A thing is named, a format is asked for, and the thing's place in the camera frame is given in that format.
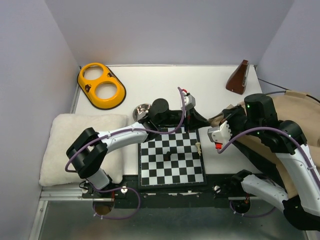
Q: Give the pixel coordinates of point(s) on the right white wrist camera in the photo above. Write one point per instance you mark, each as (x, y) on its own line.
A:
(220, 135)

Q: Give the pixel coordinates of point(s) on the white fluffy cushion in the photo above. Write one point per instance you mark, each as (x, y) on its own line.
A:
(65, 129)

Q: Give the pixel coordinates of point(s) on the beige fabric pet tent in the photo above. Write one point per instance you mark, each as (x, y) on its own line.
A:
(282, 140)

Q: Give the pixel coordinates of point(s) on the black chess piece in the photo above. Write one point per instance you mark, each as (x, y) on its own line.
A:
(167, 156)

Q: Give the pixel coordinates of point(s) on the yellow double bowl holder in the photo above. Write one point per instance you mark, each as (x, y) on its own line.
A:
(107, 77)

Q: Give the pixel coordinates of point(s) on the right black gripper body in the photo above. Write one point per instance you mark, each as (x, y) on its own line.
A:
(237, 120)

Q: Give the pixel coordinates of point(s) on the brown wooden metronome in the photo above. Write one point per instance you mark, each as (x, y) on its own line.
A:
(237, 81)

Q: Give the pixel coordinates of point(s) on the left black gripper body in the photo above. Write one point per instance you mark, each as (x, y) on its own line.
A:
(188, 119)

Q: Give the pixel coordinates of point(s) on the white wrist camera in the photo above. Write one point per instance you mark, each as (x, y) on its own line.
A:
(220, 135)
(189, 101)

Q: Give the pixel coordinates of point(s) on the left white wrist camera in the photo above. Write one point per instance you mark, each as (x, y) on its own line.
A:
(189, 101)

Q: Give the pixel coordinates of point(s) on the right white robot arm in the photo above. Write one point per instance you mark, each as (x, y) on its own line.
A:
(268, 190)

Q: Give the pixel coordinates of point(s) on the black white chessboard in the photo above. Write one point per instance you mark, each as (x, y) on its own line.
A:
(185, 167)

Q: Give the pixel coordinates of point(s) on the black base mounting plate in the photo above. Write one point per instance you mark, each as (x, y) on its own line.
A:
(218, 192)

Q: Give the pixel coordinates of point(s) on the white chess piece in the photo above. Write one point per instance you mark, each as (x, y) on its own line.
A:
(198, 146)

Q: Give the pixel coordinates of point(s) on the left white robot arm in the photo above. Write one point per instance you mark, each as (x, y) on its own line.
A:
(90, 149)

